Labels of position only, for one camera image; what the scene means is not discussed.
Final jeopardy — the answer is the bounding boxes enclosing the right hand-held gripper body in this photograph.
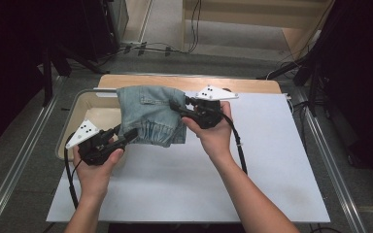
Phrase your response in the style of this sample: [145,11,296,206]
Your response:
[191,85,240,130]

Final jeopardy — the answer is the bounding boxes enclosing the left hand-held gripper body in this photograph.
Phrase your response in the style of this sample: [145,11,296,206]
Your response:
[65,119,126,167]

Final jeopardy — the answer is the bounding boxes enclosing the blue denim shorts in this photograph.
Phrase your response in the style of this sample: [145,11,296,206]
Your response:
[116,84,188,149]

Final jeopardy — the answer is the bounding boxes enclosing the beige plastic basket grey rim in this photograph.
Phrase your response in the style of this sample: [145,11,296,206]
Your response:
[55,87,128,169]

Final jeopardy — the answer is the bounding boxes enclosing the person's right hand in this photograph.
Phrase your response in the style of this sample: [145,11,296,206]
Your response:
[181,100,234,161]

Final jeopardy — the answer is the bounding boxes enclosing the person's left hand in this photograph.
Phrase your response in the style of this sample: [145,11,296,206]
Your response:
[73,146,125,199]

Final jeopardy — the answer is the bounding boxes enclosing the white table mat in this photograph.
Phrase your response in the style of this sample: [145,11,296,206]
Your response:
[46,86,332,224]

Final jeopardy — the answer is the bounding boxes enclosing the black metal stand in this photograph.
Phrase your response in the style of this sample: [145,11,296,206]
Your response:
[256,51,331,117]
[42,42,111,108]

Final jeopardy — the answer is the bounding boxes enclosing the light wooden desk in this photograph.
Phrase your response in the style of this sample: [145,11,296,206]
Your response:
[181,0,334,61]

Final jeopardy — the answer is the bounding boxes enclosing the grey cabinet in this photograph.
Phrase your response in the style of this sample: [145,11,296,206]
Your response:
[105,0,130,45]

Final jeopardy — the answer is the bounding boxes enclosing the black curtain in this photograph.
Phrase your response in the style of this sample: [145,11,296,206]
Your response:
[317,0,373,195]
[0,0,110,156]

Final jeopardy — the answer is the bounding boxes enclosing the left hand-held gripper black cable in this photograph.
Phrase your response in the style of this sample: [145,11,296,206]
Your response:
[63,132,81,210]

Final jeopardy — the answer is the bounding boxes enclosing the hand-held gripper black cable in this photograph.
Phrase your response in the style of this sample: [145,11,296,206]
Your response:
[218,108,249,176]
[63,132,81,210]

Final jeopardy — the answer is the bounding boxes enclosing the right hand-held gripper black cable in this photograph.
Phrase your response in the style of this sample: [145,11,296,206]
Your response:
[218,108,249,176]

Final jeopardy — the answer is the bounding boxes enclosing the aluminium floor rail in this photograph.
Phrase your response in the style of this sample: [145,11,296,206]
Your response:
[0,76,68,233]
[295,88,368,233]

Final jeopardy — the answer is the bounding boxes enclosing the thin black cable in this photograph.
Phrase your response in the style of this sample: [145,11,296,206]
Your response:
[96,41,190,67]

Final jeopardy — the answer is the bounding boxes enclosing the black hanging cable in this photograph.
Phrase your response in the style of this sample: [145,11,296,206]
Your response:
[187,0,204,54]

